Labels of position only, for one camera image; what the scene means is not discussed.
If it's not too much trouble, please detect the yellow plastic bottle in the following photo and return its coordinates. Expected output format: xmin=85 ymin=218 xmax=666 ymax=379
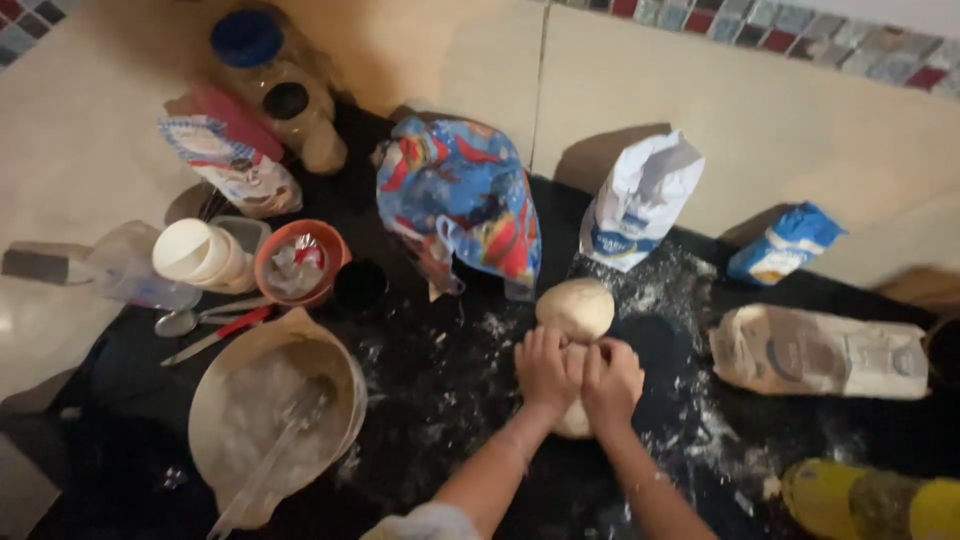
xmin=778 ymin=458 xmax=960 ymax=540

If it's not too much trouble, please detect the white plastic cup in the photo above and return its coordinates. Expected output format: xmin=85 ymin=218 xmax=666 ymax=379
xmin=151 ymin=216 xmax=258 ymax=296

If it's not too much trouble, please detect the white paper flour bag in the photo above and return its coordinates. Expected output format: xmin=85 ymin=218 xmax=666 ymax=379
xmin=578 ymin=129 xmax=707 ymax=273

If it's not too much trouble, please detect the metal spoon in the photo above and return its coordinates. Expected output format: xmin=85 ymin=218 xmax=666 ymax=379
xmin=153 ymin=295 xmax=273 ymax=339

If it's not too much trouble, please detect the red-handled knife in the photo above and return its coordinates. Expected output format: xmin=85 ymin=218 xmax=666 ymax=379
xmin=159 ymin=304 xmax=276 ymax=369

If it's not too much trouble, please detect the white sleeve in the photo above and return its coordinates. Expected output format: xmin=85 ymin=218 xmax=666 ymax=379
xmin=359 ymin=501 xmax=483 ymax=540

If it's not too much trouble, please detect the person's left hand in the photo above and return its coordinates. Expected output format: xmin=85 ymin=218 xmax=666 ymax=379
xmin=513 ymin=325 xmax=587 ymax=423

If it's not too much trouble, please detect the dough piece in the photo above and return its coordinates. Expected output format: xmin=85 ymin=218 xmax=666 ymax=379
xmin=553 ymin=397 xmax=597 ymax=441

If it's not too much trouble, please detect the beige paper flour bag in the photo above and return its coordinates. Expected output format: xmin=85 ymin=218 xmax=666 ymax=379
xmin=708 ymin=302 xmax=932 ymax=402

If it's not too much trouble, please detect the blue and white packet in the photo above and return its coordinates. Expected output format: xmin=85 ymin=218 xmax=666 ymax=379
xmin=725 ymin=200 xmax=848 ymax=288

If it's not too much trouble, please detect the red and white paper bag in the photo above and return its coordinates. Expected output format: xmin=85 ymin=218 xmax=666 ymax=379
xmin=156 ymin=84 xmax=305 ymax=220

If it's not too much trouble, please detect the clear plastic container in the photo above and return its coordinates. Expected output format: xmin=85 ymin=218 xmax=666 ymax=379
xmin=208 ymin=215 xmax=273 ymax=258

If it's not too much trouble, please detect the clear jar with blue lid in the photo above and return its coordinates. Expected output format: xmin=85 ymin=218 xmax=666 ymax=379
xmin=208 ymin=6 xmax=351 ymax=177

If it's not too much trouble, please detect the black cup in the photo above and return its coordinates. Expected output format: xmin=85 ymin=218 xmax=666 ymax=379
xmin=331 ymin=258 xmax=390 ymax=313

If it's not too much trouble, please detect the clear measuring jug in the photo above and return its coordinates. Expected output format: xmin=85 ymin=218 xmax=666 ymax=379
xmin=84 ymin=219 xmax=204 ymax=313

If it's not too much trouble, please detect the person's right hand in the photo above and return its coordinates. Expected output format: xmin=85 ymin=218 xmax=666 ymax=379
xmin=580 ymin=336 xmax=647 ymax=440

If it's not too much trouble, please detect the crumpled clear wrapper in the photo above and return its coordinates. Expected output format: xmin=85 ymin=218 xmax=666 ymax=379
xmin=265 ymin=233 xmax=330 ymax=299

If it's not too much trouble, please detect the large beige mixing bowl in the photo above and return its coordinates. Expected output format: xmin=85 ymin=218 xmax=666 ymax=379
xmin=186 ymin=306 xmax=369 ymax=531

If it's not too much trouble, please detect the colourful printed plastic bag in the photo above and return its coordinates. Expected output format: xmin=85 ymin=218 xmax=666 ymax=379
xmin=370 ymin=115 xmax=543 ymax=303

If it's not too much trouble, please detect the round dough ball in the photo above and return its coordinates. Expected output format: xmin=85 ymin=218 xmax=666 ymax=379
xmin=534 ymin=277 xmax=617 ymax=345

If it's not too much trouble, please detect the clear plastic spatula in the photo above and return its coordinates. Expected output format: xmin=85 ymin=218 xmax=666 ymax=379
xmin=205 ymin=392 xmax=333 ymax=540

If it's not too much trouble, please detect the orange plastic bowl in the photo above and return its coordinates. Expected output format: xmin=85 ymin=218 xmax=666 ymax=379
xmin=252 ymin=218 xmax=353 ymax=309

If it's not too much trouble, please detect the dark rectangular block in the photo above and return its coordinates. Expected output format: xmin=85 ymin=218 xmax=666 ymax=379
xmin=0 ymin=240 xmax=96 ymax=288

